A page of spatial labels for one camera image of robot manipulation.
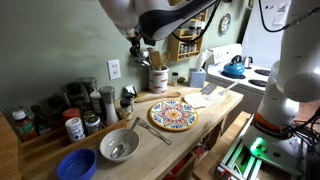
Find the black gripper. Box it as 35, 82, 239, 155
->
129, 36, 141, 57

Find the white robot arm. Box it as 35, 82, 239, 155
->
98, 0, 320, 176

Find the colourful round chopping board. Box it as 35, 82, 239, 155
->
149, 100, 198, 131

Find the wooden spatula in crock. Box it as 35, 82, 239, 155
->
149, 51, 161, 70

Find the wooden spice rack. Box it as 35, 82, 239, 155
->
168, 10, 207, 62

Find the white red utensil crock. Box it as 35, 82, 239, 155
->
149, 66, 169, 94

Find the small spice jar green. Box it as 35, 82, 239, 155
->
171, 72, 178, 86

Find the steel pepper grinder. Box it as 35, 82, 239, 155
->
99, 86, 119, 126

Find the wooden spoon on counter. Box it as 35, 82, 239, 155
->
134, 92, 181, 103

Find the blue tissue box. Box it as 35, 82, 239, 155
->
188, 68, 206, 88

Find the small black cap jar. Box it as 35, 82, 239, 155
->
120, 99, 132, 121

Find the metal fork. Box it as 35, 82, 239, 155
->
138, 119, 172, 145

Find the dark phone on counter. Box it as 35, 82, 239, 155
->
200, 83, 217, 95

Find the glass jar metal lid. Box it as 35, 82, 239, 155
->
85, 116, 102, 135

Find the white stove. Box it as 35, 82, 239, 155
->
205, 44, 279, 113

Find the white plastic fork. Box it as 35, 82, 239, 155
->
217, 81, 240, 97

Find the blue kettle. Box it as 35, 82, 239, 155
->
223, 55, 245, 76

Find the white ceramic bowl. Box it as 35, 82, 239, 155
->
100, 128, 140, 162

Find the white spice shaker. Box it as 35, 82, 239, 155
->
65, 117, 85, 143

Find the metal spoon in bowl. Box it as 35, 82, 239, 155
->
110, 117, 140, 159

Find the white refrigerator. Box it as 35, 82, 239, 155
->
242, 0, 291, 68

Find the dark soy sauce bottle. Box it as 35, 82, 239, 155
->
31, 105, 52, 135

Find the blue plastic bowl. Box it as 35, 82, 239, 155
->
57, 149, 97, 180

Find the white wall outlet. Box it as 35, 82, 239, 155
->
107, 59, 121, 80

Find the decorative wall plate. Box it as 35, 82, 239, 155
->
219, 13, 231, 35

